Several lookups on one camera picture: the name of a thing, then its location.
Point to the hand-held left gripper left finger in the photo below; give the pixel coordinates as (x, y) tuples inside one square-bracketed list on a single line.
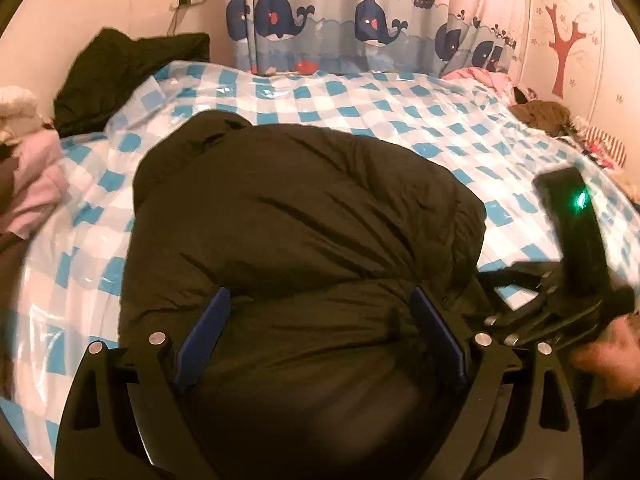
[(201, 340)]

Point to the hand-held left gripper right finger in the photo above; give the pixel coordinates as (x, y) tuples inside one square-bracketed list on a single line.
[(441, 332)]

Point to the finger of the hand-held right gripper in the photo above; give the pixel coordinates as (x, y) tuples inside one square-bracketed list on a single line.
[(535, 310), (525, 272)]

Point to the black puffer jacket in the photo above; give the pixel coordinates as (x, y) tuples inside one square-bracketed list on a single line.
[(300, 240)]

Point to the person's right hand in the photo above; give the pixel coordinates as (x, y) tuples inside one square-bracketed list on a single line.
[(615, 355)]

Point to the red white striped cloth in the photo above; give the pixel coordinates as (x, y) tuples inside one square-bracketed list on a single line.
[(611, 147)]

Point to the olive brown cloth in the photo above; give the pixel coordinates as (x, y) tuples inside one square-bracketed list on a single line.
[(542, 114)]

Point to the pink crumpled cloth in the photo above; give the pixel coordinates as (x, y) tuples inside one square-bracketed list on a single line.
[(480, 77)]

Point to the blue white checkered plastic sheet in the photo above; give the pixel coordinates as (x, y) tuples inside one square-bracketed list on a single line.
[(375, 110)]

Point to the pink garment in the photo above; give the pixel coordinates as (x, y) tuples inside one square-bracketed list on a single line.
[(37, 180)]

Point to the brown garment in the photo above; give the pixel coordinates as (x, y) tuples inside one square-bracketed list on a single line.
[(7, 195)]

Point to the dark hooded coat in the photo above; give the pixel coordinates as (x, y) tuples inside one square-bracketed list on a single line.
[(120, 75)]

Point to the red tree wall sticker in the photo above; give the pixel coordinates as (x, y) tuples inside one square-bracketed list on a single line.
[(564, 50)]

